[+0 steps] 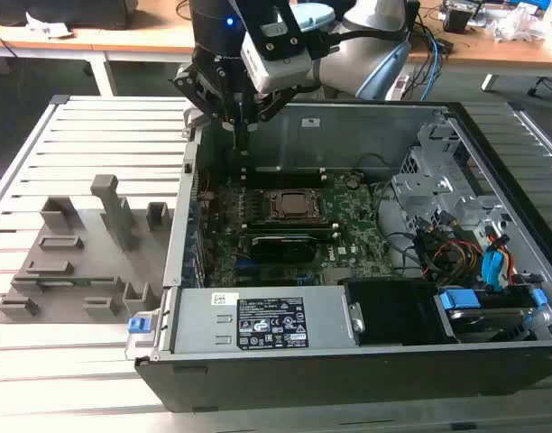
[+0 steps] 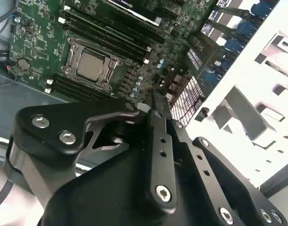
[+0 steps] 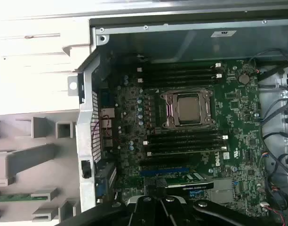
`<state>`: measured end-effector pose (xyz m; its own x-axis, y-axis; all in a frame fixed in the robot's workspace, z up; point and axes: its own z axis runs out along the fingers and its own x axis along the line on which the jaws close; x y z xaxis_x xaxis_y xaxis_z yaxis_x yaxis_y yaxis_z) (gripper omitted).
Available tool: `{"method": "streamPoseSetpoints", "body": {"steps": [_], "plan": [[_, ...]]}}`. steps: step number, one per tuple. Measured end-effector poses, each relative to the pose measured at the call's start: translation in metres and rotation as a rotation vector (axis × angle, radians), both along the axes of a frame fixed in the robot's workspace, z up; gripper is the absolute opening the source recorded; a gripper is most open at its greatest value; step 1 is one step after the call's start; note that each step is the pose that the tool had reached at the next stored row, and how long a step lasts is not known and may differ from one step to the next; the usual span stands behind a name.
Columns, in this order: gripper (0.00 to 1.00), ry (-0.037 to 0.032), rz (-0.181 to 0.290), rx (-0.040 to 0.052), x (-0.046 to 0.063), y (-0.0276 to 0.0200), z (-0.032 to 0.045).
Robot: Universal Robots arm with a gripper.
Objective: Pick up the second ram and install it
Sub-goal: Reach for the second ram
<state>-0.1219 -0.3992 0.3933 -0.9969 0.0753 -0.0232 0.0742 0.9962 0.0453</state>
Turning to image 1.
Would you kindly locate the green motherboard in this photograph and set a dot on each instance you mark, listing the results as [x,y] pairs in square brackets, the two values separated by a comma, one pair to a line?
[361,225]

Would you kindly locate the white crumpled paper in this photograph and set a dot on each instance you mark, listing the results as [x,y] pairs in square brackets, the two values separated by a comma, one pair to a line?
[46,27]

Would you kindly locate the black equipment box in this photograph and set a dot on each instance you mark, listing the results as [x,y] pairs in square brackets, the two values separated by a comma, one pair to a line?
[77,13]

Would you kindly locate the hard disk in blue carrier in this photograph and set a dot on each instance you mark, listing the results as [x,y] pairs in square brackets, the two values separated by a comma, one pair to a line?
[456,300]

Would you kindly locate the white power strip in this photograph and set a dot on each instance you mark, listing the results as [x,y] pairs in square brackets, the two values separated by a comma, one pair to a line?
[398,88]

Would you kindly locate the silver coin battery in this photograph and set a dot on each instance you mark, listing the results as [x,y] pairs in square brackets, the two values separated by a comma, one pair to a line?
[353,183]

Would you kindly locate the silver metal drive cage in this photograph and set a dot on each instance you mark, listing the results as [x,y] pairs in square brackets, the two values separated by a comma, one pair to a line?
[420,185]

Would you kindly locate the grey parts rack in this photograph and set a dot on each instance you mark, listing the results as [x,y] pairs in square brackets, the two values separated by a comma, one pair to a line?
[95,266]

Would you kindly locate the black RAM slot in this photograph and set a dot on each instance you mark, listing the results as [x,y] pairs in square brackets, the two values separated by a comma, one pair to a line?
[294,181]

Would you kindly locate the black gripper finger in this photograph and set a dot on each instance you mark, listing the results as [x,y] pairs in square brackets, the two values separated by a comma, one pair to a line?
[192,85]
[276,101]

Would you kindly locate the long wooden desk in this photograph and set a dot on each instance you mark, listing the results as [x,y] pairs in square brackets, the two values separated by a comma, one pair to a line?
[122,40]

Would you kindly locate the black graphics card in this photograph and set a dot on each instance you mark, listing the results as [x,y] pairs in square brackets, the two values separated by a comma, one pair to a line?
[280,250]

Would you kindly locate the black fan shroud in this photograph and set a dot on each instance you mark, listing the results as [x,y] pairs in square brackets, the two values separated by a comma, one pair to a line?
[393,311]

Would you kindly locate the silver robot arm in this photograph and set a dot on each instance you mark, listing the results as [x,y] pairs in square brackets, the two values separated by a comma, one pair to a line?
[375,13]

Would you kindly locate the blue case latch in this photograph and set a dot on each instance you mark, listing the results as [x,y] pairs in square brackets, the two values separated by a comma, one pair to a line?
[138,325]

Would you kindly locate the grey power supply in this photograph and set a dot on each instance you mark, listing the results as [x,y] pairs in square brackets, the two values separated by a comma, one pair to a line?
[204,325]

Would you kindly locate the square CPU chip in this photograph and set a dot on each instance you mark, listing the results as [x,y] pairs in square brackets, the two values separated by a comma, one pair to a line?
[295,204]

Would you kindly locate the white plastic bags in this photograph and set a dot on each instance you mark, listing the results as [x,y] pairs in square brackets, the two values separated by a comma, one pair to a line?
[519,22]

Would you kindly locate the CPU socket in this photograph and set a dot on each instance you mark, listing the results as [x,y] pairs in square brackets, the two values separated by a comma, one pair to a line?
[258,212]

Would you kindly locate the black open PC case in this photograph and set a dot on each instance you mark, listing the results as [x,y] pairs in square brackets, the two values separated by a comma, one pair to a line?
[303,383]

